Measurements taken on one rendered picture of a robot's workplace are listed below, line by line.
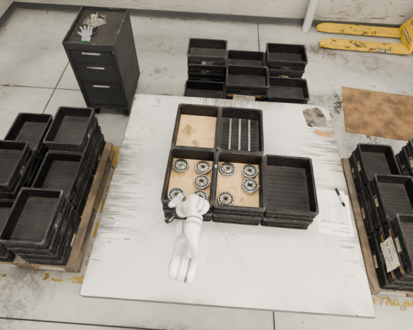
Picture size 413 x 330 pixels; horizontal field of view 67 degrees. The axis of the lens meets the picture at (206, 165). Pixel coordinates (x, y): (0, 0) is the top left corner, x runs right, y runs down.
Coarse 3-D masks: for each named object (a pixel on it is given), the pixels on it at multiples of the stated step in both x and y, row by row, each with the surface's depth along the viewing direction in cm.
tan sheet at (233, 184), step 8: (240, 168) 204; (240, 176) 200; (256, 176) 201; (224, 184) 197; (232, 184) 197; (240, 184) 197; (216, 192) 193; (232, 192) 193; (240, 192) 193; (256, 192) 194; (216, 200) 190; (240, 200) 190; (248, 200) 190; (256, 200) 190
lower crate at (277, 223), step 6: (264, 222) 190; (270, 222) 189; (276, 222) 188; (282, 222) 189; (288, 222) 186; (294, 222) 185; (300, 222) 185; (306, 222) 184; (312, 222) 184; (288, 228) 193; (294, 228) 193; (300, 228) 193; (306, 228) 193
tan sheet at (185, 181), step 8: (192, 160) 206; (200, 160) 207; (192, 168) 203; (176, 176) 199; (184, 176) 199; (192, 176) 199; (208, 176) 200; (176, 184) 196; (184, 184) 196; (192, 184) 196; (192, 192) 192; (208, 192) 193; (184, 200) 189; (208, 200) 190
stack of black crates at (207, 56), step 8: (192, 40) 327; (200, 40) 327; (208, 40) 326; (216, 40) 326; (224, 40) 326; (192, 48) 333; (200, 48) 333; (208, 48) 334; (216, 48) 334; (224, 48) 333; (192, 56) 310; (200, 56) 310; (208, 56) 309; (216, 56) 309; (224, 56) 310; (192, 64) 319; (200, 64) 318; (208, 64) 318; (216, 64) 318; (224, 64) 317; (192, 72) 328; (200, 72) 327; (208, 72) 326; (216, 72) 326; (224, 72) 329; (192, 80) 336; (200, 80) 335; (208, 80) 334; (216, 80) 334; (224, 80) 339
